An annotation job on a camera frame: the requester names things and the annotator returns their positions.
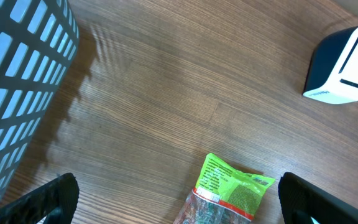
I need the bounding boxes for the green snack bag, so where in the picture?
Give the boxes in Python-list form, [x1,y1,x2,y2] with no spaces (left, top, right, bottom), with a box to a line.
[174,153,275,224]

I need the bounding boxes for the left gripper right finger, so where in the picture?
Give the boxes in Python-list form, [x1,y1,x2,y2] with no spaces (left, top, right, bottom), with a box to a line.
[278,172,358,224]

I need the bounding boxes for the white barcode scanner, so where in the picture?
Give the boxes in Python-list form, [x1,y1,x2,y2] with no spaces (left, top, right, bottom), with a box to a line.
[303,26,358,105]

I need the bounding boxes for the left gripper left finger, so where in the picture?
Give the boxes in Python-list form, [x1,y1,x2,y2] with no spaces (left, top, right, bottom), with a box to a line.
[0,173,80,224]

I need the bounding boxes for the grey plastic shopping basket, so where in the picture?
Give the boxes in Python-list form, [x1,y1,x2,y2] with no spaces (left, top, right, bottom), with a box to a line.
[0,0,79,201]

